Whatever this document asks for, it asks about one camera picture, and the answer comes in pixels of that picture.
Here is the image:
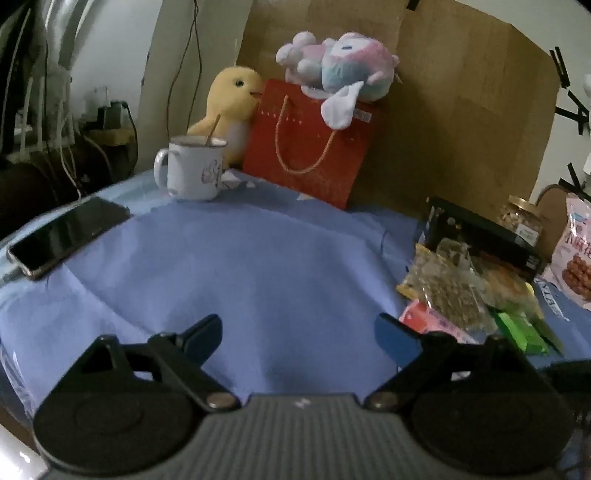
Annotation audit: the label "white enamel mug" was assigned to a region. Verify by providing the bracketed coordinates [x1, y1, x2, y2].
[153, 135, 230, 202]

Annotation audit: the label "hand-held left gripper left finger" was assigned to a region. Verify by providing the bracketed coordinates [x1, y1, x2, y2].
[69, 314, 242, 412]

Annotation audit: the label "red snack packet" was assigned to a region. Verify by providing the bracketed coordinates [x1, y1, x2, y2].
[399, 299, 478, 344]

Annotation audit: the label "black printed cardboard box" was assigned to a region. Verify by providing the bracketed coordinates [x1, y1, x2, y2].
[422, 196, 544, 283]

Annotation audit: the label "large pink snack bag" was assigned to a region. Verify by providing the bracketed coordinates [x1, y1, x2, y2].
[540, 191, 591, 311]

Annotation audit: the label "brown cardboard panel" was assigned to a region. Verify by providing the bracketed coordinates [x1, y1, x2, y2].
[348, 4, 560, 217]

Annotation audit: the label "yellow plush duck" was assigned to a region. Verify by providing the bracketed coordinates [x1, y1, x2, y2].
[187, 66, 265, 169]

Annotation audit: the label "green snack packet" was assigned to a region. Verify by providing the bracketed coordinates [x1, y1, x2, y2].
[488, 310, 566, 357]

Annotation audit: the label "brown rounded panel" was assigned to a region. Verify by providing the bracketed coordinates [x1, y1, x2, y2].
[537, 184, 574, 261]

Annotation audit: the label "clear snack packet yellow label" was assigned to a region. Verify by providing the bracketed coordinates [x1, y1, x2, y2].
[398, 240, 488, 330]

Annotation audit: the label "black tape strips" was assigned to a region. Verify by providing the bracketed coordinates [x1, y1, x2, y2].
[549, 46, 591, 137]

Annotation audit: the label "blue printed cloth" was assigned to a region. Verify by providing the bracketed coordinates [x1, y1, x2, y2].
[0, 167, 591, 418]

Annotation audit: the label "orange snack packet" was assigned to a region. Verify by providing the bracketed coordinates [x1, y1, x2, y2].
[470, 251, 542, 315]

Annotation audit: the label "pastel plush toy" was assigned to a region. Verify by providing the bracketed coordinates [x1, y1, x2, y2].
[276, 31, 400, 130]

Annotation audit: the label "thin hanging cable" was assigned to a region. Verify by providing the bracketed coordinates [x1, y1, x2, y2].
[167, 0, 205, 137]

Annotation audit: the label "black power adapter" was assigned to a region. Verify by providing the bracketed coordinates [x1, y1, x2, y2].
[93, 99, 134, 131]

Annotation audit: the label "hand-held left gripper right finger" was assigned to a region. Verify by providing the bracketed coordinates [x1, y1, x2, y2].
[365, 313, 541, 411]

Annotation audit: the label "black smartphone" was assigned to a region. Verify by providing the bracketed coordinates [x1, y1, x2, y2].
[7, 196, 133, 281]

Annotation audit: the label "clear jar of nuts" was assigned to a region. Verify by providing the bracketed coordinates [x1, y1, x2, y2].
[496, 195, 544, 248]

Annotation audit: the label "red gift bag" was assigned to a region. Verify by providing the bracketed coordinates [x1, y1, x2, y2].
[242, 78, 377, 210]

